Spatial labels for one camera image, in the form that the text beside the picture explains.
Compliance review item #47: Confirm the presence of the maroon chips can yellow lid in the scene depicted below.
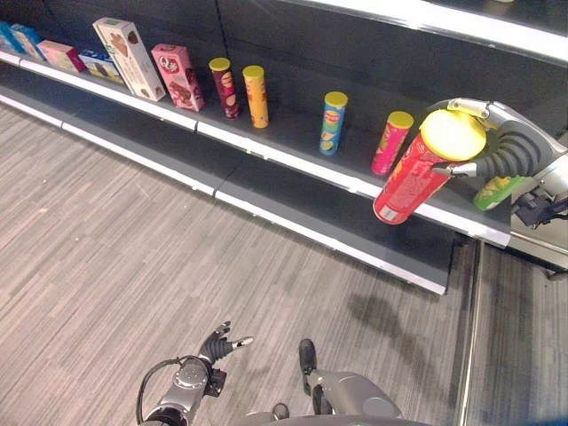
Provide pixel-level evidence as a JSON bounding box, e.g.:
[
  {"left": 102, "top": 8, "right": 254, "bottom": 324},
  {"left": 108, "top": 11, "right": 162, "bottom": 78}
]
[{"left": 208, "top": 57, "right": 241, "bottom": 121}]

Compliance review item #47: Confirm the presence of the tall white cookie box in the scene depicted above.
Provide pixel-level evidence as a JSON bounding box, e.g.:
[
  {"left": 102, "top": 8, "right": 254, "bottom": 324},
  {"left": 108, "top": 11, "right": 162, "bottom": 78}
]
[{"left": 91, "top": 17, "right": 167, "bottom": 103}]

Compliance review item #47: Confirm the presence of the white-edged high shelf board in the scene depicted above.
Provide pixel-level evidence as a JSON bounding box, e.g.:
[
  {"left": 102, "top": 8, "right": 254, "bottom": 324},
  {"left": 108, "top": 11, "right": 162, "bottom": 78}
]
[{"left": 283, "top": 0, "right": 568, "bottom": 68}]

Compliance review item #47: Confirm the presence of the silver robot leg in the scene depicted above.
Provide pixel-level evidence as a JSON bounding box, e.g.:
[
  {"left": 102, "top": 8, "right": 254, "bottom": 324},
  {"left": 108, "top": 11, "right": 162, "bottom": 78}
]
[{"left": 304, "top": 369, "right": 404, "bottom": 419}]

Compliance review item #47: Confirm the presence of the dark goods shelf board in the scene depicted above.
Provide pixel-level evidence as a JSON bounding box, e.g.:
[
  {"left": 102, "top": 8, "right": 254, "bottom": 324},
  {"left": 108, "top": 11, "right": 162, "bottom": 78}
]
[{"left": 0, "top": 47, "right": 513, "bottom": 249}]

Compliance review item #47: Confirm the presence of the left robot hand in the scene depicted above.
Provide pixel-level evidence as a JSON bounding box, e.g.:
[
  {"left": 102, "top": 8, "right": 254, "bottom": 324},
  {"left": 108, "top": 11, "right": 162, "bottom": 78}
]
[{"left": 198, "top": 320, "right": 255, "bottom": 367}]

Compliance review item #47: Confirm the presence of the small pink box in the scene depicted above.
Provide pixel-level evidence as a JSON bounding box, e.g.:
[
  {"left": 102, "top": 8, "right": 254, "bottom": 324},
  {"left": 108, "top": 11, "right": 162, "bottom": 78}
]
[{"left": 36, "top": 40, "right": 87, "bottom": 74}]

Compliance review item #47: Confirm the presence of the pink chocolate snack box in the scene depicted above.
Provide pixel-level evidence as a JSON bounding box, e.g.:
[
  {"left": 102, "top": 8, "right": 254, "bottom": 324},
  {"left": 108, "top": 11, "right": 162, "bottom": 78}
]
[{"left": 151, "top": 43, "right": 206, "bottom": 113}]

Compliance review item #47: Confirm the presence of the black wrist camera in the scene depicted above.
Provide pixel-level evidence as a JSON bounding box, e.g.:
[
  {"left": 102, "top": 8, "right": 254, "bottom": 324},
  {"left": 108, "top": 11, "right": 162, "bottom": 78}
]
[
  {"left": 513, "top": 192, "right": 568, "bottom": 229},
  {"left": 204, "top": 367, "right": 228, "bottom": 398}
]

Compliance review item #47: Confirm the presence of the dark empty shelf board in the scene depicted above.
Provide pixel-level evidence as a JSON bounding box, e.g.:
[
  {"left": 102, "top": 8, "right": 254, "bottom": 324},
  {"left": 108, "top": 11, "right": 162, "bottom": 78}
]
[{"left": 0, "top": 64, "right": 454, "bottom": 296}]

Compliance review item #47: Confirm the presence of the grey robot body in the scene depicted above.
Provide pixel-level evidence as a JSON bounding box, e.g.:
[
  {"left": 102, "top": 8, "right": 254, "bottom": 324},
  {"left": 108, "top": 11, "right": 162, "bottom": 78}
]
[{"left": 233, "top": 411, "right": 430, "bottom": 426}]

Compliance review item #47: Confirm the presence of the red chips can yellow lid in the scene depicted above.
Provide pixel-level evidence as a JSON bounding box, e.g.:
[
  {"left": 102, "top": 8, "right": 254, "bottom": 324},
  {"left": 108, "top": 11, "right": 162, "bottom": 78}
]
[{"left": 373, "top": 108, "right": 488, "bottom": 226}]

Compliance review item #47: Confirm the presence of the blue chips can yellow lid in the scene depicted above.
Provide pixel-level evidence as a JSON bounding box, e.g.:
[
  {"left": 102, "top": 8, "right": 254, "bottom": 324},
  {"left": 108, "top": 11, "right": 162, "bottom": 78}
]
[{"left": 319, "top": 91, "right": 350, "bottom": 157}]

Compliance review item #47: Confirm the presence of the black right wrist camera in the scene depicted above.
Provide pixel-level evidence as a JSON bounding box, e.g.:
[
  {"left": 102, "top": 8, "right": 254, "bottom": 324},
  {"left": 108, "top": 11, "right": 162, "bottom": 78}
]
[{"left": 513, "top": 192, "right": 568, "bottom": 229}]

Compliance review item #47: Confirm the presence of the orange chips can yellow lid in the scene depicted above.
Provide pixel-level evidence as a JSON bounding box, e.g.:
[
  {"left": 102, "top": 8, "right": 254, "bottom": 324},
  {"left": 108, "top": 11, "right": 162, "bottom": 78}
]
[{"left": 241, "top": 65, "right": 271, "bottom": 130}]

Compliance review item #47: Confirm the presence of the pink chips can yellow lid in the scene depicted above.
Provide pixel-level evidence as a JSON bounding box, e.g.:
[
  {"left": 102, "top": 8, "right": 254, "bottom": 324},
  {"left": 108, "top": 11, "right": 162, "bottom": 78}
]
[{"left": 370, "top": 110, "right": 415, "bottom": 178}]

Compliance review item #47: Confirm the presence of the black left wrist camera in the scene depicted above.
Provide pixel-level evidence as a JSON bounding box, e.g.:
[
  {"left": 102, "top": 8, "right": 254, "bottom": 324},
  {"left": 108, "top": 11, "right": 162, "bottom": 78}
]
[{"left": 204, "top": 367, "right": 228, "bottom": 398}]

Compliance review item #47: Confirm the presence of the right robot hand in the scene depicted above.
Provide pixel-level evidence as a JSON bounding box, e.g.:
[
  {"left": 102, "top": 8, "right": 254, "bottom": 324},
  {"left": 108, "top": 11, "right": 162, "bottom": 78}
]
[{"left": 428, "top": 98, "right": 568, "bottom": 179}]

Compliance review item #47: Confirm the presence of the flat blue white snack box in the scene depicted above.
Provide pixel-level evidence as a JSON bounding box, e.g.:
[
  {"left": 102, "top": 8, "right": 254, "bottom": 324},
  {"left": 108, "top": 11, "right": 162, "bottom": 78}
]
[{"left": 78, "top": 49, "right": 126, "bottom": 86}]

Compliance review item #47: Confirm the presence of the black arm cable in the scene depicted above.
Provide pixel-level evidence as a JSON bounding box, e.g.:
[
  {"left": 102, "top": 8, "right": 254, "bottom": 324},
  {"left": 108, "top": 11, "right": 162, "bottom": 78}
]
[{"left": 135, "top": 354, "right": 201, "bottom": 426}]

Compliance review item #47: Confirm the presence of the green chips can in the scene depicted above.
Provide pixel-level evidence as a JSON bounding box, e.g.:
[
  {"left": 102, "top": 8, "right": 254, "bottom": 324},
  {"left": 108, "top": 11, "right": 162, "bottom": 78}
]
[{"left": 471, "top": 175, "right": 534, "bottom": 212}]

